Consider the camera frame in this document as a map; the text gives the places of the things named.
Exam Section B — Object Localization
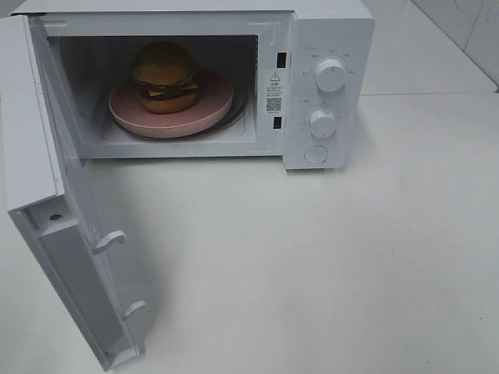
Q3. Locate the round white door button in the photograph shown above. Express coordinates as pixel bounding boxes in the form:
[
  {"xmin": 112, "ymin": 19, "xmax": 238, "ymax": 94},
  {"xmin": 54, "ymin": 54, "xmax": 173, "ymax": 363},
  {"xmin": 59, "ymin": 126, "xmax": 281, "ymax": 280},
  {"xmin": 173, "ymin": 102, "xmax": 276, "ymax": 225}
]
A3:
[{"xmin": 304, "ymin": 145, "xmax": 328, "ymax": 164}]

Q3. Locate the pink round plate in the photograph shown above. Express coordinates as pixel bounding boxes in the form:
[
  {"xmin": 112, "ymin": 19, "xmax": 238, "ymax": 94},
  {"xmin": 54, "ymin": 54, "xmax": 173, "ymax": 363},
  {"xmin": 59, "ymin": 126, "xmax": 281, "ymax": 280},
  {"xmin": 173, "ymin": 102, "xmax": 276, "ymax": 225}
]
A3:
[{"xmin": 108, "ymin": 70, "xmax": 235, "ymax": 139}]

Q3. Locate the burger with lettuce and cheese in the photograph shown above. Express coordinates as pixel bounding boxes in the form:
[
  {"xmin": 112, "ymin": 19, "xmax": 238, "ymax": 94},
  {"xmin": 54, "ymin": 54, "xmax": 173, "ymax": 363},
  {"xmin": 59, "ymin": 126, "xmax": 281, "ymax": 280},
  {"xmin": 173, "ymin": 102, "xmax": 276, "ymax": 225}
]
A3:
[{"xmin": 131, "ymin": 41, "xmax": 200, "ymax": 114}]

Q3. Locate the white microwave door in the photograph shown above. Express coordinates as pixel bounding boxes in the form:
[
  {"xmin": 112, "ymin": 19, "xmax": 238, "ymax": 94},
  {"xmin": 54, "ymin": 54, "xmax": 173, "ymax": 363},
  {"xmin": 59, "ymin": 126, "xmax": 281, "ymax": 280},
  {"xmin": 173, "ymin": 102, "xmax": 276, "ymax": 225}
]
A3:
[{"xmin": 1, "ymin": 15, "xmax": 143, "ymax": 370}]

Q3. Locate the glass microwave turntable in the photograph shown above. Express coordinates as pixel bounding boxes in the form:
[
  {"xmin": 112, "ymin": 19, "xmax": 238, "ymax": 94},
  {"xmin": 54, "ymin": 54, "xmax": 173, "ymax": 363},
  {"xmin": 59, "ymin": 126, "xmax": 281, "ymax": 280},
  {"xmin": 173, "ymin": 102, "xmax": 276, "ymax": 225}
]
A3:
[{"xmin": 189, "ymin": 90, "xmax": 248, "ymax": 138}]

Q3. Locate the lower white timer knob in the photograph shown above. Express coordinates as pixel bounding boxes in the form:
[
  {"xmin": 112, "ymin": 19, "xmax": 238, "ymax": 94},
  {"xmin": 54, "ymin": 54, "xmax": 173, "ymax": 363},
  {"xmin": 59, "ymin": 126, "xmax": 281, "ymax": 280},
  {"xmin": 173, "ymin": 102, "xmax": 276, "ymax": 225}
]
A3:
[{"xmin": 309, "ymin": 109, "xmax": 338, "ymax": 139}]

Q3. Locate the white microwave oven body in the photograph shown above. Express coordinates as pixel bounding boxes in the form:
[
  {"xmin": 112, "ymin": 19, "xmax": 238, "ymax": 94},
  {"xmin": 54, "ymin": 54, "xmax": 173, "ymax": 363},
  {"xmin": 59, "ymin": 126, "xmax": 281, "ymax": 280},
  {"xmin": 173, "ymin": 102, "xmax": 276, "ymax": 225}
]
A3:
[{"xmin": 8, "ymin": 1, "xmax": 375, "ymax": 169}]

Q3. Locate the upper white power knob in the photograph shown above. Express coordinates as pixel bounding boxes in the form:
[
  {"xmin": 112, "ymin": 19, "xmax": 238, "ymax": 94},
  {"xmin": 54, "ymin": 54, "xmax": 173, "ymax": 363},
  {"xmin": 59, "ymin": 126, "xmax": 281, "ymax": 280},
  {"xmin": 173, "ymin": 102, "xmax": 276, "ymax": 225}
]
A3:
[{"xmin": 313, "ymin": 56, "xmax": 347, "ymax": 93}]

